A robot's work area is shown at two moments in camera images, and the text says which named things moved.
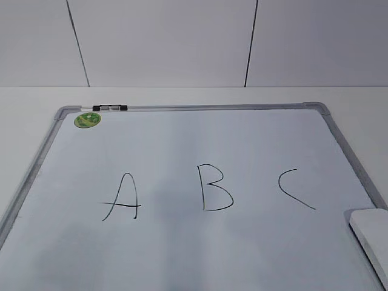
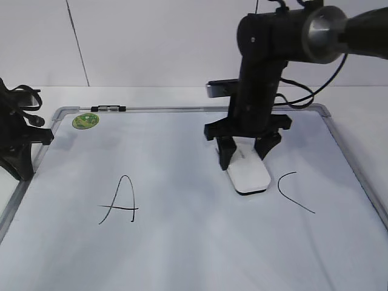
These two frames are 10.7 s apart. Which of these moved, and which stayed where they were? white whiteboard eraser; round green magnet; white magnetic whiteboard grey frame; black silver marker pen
Moved: white whiteboard eraser
Stayed: black silver marker pen; round green magnet; white magnetic whiteboard grey frame
